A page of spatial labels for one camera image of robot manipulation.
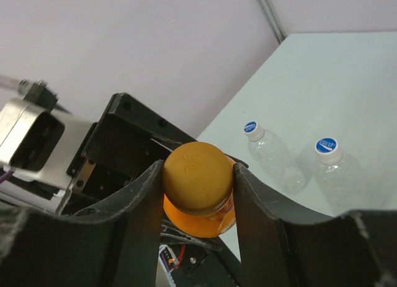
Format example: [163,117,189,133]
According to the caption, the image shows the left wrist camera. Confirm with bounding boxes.
[1,98,92,190]

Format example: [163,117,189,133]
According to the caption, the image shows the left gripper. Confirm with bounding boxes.
[56,93,195,216]

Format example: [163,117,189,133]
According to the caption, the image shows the left aluminium frame post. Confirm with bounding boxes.
[257,0,287,44]

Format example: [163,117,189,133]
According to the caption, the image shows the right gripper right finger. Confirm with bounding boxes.
[233,163,396,286]

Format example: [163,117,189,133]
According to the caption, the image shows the clear bottle blue cap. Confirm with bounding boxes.
[243,121,311,195]
[313,137,364,210]

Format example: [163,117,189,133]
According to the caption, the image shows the orange bottle cap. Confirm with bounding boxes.
[163,141,233,216]

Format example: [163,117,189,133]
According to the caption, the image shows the orange bottle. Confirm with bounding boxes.
[164,160,236,238]

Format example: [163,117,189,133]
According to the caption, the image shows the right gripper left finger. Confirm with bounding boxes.
[1,161,163,286]

